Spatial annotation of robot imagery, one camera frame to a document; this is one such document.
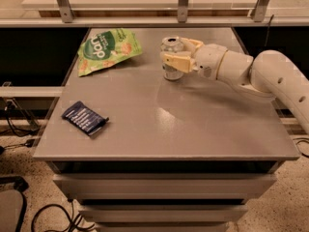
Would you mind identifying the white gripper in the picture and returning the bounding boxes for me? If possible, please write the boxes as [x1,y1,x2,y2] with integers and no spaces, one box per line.
[161,38,228,80]

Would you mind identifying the white 7up soda can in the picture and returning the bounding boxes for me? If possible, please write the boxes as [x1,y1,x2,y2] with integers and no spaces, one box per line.
[160,37,183,81]

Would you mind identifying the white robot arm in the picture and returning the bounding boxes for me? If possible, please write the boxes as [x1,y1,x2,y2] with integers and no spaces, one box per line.
[160,36,309,133]

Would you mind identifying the green snack chip bag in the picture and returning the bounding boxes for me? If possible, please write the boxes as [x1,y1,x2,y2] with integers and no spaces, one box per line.
[77,28,142,76]

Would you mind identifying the grey drawer cabinet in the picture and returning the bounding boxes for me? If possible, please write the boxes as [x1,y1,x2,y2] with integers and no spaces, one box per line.
[35,28,299,232]

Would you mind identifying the dark blue snack packet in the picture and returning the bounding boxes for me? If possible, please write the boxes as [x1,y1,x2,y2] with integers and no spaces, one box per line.
[62,101,109,136]

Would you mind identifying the top grey drawer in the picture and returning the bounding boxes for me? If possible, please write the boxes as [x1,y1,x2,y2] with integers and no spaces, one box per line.
[53,174,276,200]

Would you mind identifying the grey drawer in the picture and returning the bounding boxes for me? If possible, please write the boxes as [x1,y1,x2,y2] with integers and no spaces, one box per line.
[53,174,276,200]
[79,205,247,223]

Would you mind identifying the middle grey drawer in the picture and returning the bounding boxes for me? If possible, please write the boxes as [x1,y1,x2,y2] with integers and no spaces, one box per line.
[79,205,247,223]

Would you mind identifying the black chair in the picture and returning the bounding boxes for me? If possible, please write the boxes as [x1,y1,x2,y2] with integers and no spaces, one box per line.
[0,176,28,232]

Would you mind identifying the middle metal bracket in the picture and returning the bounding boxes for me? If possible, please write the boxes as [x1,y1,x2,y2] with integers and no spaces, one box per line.
[177,0,189,22]

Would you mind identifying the metal bracket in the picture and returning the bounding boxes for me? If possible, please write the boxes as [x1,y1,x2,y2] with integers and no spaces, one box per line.
[56,0,73,23]
[250,0,270,22]
[177,0,189,22]

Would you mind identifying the right metal bracket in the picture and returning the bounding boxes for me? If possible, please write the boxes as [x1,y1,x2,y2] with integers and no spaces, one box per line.
[250,0,270,22]

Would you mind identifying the left metal bracket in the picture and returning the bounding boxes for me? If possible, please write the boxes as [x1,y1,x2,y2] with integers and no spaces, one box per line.
[56,0,73,23]

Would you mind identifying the black cable at right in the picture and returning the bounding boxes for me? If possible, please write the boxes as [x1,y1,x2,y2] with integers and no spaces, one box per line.
[292,136,309,159]

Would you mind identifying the black cables at left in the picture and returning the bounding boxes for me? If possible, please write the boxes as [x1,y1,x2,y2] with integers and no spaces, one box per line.
[0,97,42,150]

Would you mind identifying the black floor cable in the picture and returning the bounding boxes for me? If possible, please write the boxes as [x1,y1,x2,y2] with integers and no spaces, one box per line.
[31,198,96,232]

